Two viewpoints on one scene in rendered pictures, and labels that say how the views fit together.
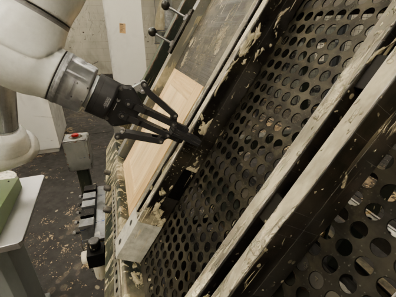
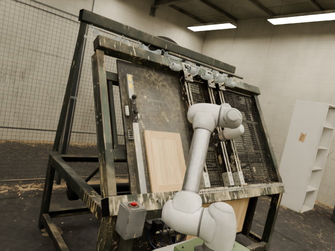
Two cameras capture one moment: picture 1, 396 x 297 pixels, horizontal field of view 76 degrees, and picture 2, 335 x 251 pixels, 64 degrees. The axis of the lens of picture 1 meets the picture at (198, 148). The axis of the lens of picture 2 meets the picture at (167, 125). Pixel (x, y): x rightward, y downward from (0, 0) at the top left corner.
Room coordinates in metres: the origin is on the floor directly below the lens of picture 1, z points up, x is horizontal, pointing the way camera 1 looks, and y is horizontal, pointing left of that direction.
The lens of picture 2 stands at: (1.69, 2.07, 1.58)
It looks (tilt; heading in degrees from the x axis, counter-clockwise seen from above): 6 degrees down; 248
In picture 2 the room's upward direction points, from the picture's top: 12 degrees clockwise
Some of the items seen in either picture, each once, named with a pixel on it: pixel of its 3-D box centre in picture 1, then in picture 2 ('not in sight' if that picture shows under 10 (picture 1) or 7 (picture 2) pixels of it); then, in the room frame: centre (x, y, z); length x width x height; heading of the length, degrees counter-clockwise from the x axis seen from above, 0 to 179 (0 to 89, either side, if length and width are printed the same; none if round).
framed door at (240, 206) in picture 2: not in sight; (221, 212); (0.03, -0.14, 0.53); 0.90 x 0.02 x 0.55; 18
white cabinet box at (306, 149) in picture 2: not in sight; (304, 155); (-2.76, -1.72, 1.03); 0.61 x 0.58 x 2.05; 20
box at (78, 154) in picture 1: (78, 151); (130, 220); (1.24, 0.65, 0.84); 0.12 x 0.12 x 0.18; 18
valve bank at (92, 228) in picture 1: (93, 224); (174, 226); (0.84, 0.45, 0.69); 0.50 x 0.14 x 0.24; 18
